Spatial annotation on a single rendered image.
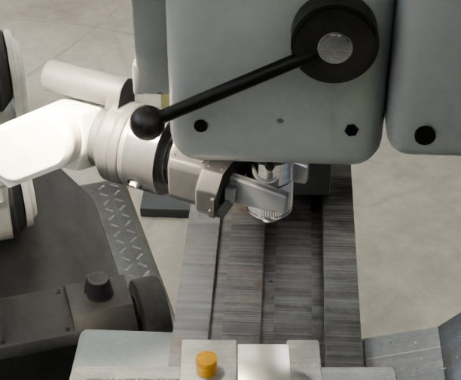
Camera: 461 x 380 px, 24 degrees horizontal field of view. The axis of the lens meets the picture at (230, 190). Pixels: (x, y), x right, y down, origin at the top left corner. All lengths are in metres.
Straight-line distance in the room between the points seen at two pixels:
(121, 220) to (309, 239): 1.00
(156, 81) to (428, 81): 0.26
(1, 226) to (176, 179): 0.93
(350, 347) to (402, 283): 1.58
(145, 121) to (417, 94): 0.23
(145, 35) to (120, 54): 2.91
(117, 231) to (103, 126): 1.29
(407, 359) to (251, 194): 0.42
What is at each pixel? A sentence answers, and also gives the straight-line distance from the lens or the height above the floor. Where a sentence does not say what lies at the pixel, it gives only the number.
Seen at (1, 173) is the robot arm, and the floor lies 1.21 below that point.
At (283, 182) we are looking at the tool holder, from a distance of 1.08.
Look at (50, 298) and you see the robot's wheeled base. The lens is 1.96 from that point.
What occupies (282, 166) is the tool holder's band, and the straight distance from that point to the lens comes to 1.07.
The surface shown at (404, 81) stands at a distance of 0.91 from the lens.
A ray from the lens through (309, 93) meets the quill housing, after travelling 0.93.
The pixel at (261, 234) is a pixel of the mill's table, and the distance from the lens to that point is 1.50.
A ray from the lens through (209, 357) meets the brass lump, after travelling 1.13.
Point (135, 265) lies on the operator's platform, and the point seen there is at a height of 0.40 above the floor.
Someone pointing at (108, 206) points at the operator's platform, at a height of 0.40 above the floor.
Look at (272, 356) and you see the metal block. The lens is 1.11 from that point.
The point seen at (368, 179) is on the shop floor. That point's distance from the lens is 3.27.
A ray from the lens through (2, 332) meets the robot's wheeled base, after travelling 1.91.
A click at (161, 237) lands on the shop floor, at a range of 3.03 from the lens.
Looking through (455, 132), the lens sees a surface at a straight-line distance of 0.94.
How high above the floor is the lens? 1.87
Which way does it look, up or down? 36 degrees down
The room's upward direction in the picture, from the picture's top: straight up
